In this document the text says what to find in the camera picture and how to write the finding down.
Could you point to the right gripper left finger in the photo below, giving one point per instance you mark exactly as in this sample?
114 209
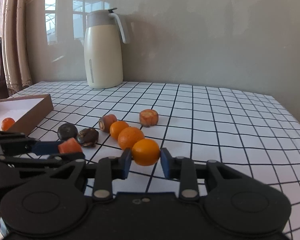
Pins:
107 170

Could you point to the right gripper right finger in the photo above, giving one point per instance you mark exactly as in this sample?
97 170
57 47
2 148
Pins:
185 171

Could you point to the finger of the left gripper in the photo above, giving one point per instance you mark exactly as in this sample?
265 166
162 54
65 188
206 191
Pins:
53 161
18 143

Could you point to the carrot chunk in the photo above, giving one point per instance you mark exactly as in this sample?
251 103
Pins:
148 117
106 121
69 146

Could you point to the dark chestnut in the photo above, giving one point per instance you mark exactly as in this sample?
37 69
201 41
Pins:
88 137
67 131

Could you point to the orange kumquat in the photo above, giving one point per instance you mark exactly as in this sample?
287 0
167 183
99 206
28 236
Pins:
146 152
116 128
129 136

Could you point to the brown cardboard box tray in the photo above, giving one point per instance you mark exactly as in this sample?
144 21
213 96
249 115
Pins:
26 111

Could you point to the beige curtain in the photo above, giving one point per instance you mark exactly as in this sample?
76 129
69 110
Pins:
16 65

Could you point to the checkered white tablecloth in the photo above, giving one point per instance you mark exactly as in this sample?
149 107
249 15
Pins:
250 132

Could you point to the cream thermos jug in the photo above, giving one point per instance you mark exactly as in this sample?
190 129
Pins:
105 32

